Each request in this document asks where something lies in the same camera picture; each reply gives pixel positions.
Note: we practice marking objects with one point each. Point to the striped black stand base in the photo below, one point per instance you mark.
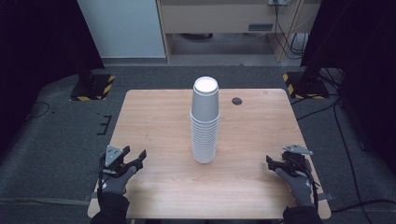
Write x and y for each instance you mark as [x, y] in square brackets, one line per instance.
[93, 88]
[306, 88]

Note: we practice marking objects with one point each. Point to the white power strip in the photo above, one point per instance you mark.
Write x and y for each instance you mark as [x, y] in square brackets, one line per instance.
[278, 2]

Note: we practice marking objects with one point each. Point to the round black table grommet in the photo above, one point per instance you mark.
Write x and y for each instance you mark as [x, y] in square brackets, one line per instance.
[237, 101]

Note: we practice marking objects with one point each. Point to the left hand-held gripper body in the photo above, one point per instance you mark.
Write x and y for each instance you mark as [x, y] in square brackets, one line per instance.
[112, 155]

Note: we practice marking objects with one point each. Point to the white cabinet panel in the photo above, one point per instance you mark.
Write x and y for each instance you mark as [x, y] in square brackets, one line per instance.
[124, 28]

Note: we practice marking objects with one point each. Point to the person's left hand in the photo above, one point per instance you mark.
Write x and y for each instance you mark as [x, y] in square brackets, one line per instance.
[116, 185]

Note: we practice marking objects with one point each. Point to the stack of white paper cups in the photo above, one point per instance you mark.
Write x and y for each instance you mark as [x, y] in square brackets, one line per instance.
[204, 137]

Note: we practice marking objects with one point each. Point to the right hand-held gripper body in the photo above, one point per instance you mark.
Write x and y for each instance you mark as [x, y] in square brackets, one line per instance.
[295, 161]

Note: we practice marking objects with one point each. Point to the black curtain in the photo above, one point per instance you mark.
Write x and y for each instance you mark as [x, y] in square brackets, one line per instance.
[361, 46]
[37, 46]

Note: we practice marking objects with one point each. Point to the light wooden desk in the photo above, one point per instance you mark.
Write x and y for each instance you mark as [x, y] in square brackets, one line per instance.
[218, 17]

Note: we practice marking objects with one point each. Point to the grey tape strip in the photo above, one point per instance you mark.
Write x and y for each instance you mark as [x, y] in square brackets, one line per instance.
[325, 196]

